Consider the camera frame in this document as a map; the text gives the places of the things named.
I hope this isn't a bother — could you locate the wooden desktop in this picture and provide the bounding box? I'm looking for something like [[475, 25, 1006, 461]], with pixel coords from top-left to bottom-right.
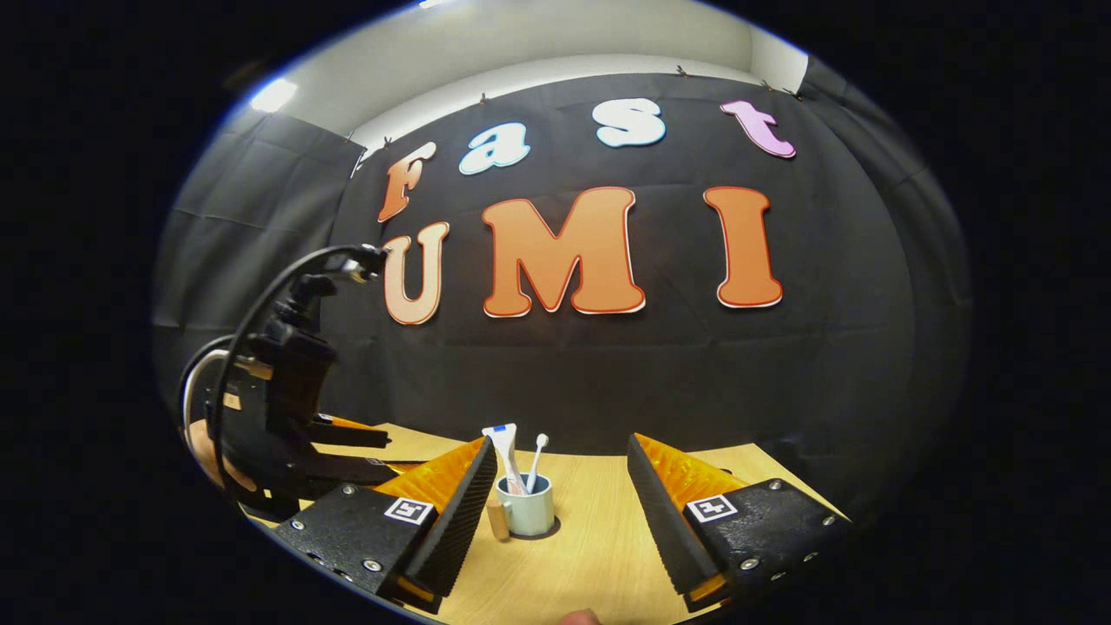
[[243, 423, 847, 625]]

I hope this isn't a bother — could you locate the white toothpaste tube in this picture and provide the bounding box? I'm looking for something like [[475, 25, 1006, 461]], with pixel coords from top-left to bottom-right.
[[483, 423, 528, 496]]

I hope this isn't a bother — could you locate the white cable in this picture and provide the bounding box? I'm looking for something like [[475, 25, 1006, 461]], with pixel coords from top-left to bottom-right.
[[181, 345, 231, 435]]

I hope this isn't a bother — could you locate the black cable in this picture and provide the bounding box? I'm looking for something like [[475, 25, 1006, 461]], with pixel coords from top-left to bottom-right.
[[211, 245, 387, 487]]

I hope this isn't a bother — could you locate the light blue cup wooden handle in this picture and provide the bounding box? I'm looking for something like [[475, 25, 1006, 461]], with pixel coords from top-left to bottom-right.
[[486, 473, 556, 541]]

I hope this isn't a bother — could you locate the black backdrop cloth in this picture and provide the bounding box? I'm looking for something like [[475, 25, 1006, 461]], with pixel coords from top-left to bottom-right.
[[152, 74, 973, 522]]

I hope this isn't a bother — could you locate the ceiling light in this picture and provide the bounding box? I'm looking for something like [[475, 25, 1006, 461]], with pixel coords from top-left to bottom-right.
[[250, 78, 299, 114]]

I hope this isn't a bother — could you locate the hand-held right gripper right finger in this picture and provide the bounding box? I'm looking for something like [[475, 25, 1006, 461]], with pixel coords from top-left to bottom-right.
[[627, 432, 851, 613]]

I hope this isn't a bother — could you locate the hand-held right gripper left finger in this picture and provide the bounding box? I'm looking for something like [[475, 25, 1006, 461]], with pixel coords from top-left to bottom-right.
[[273, 434, 498, 613]]

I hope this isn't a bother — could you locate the white toothbrush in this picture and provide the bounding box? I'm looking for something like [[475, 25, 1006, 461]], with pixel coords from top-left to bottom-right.
[[526, 433, 549, 494]]

